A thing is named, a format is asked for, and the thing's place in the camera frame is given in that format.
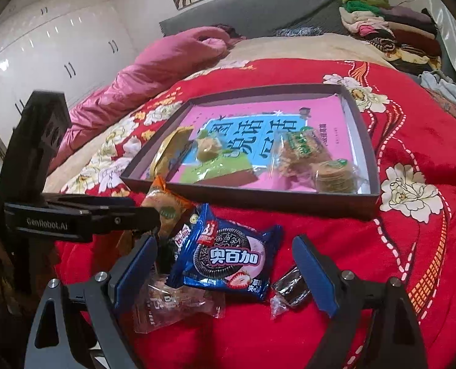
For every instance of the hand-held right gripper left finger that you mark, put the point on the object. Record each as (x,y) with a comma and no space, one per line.
(135,269)

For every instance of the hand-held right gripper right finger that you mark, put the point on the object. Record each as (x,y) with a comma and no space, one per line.
(316,273)

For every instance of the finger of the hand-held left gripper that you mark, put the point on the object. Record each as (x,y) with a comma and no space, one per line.
(97,201)
(128,221)

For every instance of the dark foil-wrapped candy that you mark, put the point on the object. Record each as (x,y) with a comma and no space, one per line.
(289,286)

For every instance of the orange-edged pastry packet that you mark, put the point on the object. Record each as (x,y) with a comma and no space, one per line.
(162,201)

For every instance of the blue cookie packet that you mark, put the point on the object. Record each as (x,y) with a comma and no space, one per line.
(181,236)
(228,257)

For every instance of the clear-wrapped pastry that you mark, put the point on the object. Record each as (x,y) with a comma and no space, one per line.
(181,301)

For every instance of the gold snack packet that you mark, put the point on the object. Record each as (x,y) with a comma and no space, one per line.
(170,150)

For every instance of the dark shallow cardboard box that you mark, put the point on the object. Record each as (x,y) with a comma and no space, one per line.
(270,203)

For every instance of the clear round cracker packet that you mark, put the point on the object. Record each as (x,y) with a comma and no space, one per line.
(299,150)
(335,175)

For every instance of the green snack packet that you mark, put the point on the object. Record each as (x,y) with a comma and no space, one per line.
(220,171)

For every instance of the small round pastries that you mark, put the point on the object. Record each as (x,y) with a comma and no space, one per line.
(208,148)

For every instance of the white wardrobe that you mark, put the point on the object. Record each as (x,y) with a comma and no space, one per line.
(58,46)

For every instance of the pink quilt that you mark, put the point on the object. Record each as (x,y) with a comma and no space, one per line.
(155,69)

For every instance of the red floral blanket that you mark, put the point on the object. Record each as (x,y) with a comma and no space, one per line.
(404,142)

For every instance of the pink book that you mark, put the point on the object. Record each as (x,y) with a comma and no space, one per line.
(247,109)

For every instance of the pale crumpled cloth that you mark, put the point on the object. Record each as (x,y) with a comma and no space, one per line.
(443,84)

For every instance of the dark patterned cloth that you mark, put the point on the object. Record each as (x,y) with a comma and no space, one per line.
(299,31)

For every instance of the grey headboard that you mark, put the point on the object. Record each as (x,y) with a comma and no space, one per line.
(258,11)

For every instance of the stack of folded clothes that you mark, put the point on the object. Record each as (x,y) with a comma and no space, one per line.
(397,27)

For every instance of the white satin curtain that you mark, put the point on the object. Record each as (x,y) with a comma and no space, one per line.
(454,27)

